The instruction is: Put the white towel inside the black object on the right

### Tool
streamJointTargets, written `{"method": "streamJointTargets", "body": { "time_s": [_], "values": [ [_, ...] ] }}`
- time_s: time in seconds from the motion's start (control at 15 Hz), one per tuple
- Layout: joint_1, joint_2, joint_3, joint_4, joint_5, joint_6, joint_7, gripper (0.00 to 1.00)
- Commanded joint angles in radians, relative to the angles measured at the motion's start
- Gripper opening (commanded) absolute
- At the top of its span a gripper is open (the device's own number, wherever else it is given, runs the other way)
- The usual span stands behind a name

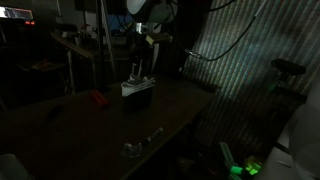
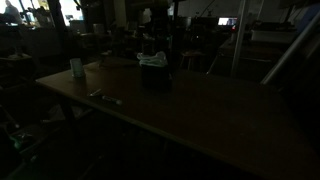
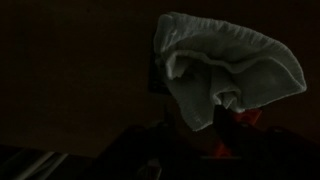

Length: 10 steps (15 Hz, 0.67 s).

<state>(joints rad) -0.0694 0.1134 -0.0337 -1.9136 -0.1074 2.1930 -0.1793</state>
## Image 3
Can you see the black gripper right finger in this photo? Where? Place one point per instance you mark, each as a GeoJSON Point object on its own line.
{"type": "Point", "coordinates": [236, 136]}

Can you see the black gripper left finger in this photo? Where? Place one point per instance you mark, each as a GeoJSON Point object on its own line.
{"type": "Point", "coordinates": [166, 146]}

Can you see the red block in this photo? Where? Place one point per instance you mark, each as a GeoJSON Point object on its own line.
{"type": "Point", "coordinates": [248, 116]}

